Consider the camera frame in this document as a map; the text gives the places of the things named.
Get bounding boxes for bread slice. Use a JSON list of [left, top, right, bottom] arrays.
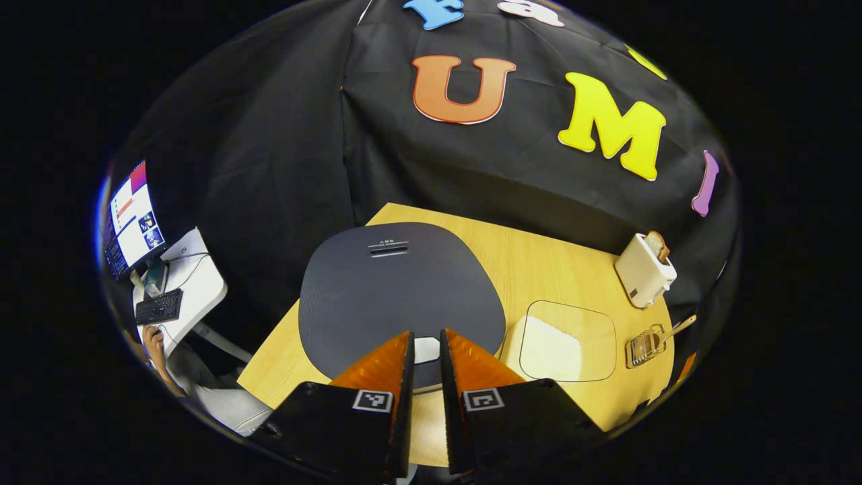
[[644, 230, 671, 263]]

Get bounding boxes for metal wire chopstick holder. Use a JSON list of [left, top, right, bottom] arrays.
[[625, 325, 667, 369]]

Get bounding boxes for black keyboard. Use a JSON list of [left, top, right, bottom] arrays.
[[135, 290, 184, 326]]

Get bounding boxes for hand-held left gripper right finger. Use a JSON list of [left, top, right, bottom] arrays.
[[440, 328, 607, 476]]

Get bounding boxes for black backdrop cloth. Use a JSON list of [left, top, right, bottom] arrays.
[[101, 0, 741, 337]]

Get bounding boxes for white side table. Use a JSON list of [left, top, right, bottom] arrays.
[[131, 228, 253, 364]]

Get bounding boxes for computer monitor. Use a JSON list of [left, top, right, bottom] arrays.
[[101, 160, 167, 280]]

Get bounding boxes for wooden spoon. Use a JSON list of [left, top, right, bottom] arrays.
[[636, 315, 698, 354]]

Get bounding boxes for dark grey rice cooker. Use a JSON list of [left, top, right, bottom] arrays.
[[298, 222, 506, 395]]

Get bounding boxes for white toaster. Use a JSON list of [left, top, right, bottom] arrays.
[[614, 232, 677, 309]]

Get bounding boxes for clear container of white rice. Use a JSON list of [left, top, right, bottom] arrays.
[[502, 300, 617, 383]]

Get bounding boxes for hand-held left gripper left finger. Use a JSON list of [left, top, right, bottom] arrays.
[[253, 330, 416, 482]]

